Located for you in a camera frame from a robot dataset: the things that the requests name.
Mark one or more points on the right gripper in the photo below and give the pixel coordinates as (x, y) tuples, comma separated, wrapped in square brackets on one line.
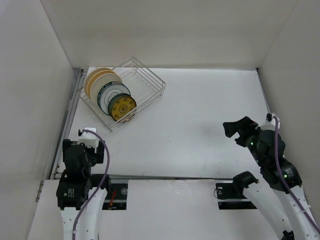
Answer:
[(245, 124)]

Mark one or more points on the white plate dark lettered rim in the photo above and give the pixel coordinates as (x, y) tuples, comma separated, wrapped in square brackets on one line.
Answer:
[(108, 91)]

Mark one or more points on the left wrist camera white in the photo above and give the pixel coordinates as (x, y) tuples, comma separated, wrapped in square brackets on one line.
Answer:
[(88, 139)]

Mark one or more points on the blue patterned small plate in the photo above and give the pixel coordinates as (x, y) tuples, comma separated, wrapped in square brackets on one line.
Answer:
[(114, 99)]

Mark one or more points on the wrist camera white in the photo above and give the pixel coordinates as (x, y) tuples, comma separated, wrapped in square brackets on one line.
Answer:
[(271, 123), (88, 139)]

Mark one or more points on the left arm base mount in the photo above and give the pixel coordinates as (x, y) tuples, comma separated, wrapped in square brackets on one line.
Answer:
[(117, 190)]

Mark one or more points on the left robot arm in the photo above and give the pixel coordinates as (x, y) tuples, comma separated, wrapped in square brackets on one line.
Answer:
[(80, 218)]

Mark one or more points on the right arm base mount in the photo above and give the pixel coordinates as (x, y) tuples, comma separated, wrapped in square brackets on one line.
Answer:
[(229, 198)]

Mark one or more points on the cream plate back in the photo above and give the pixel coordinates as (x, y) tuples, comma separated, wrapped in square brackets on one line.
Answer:
[(92, 74)]

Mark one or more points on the cream plate front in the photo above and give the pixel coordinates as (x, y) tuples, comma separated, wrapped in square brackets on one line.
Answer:
[(98, 81)]

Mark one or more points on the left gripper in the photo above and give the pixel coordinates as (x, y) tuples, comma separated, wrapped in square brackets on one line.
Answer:
[(96, 157)]

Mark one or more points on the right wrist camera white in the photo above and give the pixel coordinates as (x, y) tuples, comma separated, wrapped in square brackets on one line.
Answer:
[(271, 123)]

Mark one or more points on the wire dish rack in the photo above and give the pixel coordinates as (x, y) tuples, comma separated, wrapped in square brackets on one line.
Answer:
[(144, 85)]

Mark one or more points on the yellow patterned small plate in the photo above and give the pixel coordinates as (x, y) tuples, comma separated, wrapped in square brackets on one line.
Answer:
[(122, 106)]

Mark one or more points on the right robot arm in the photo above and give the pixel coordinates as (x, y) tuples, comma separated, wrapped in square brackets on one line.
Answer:
[(295, 221)]

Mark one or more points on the aluminium frame rail left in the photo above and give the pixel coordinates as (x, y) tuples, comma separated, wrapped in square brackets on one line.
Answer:
[(72, 103)]

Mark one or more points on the cream plate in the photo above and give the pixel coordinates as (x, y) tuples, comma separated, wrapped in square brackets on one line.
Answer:
[(98, 81), (92, 74)]

